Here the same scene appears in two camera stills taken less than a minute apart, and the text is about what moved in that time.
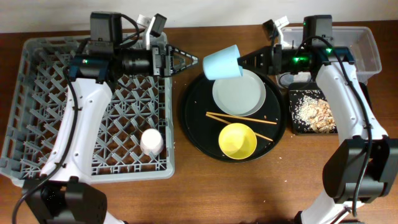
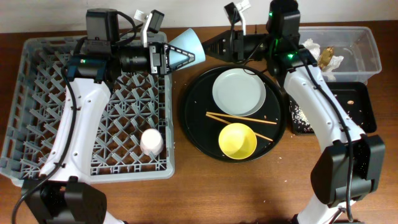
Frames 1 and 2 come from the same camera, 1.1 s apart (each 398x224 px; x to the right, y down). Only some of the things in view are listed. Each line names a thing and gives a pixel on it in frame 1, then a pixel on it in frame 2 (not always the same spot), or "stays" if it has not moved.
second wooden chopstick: x=256 y=134 stays
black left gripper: x=169 y=52 stays
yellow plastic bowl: x=237 y=140 stays
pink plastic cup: x=152 y=142 stays
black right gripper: x=271 y=55 -> x=226 y=37
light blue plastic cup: x=222 y=64 -> x=188 y=40
